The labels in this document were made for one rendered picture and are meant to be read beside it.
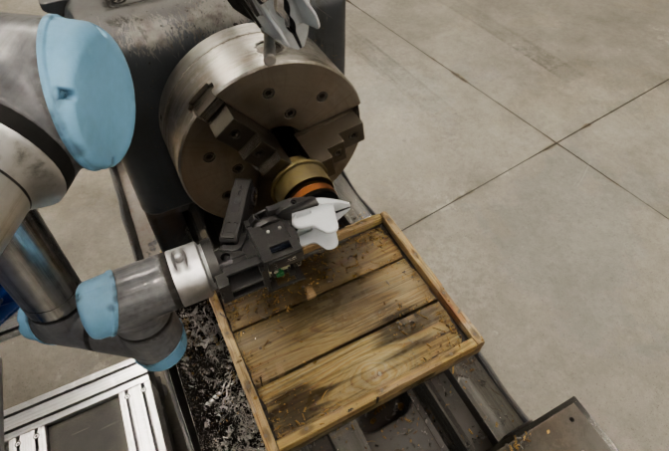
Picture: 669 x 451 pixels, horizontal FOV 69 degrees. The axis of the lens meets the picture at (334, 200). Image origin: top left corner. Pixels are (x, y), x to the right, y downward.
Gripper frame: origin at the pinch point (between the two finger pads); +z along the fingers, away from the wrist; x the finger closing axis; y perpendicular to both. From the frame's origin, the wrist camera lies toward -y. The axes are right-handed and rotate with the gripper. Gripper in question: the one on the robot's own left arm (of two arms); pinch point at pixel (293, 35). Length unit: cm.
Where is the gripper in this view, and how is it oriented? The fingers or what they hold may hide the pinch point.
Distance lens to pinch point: 57.0
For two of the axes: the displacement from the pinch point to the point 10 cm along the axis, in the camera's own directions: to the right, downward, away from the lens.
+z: 3.0, 5.1, 8.1
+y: 4.6, 6.6, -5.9
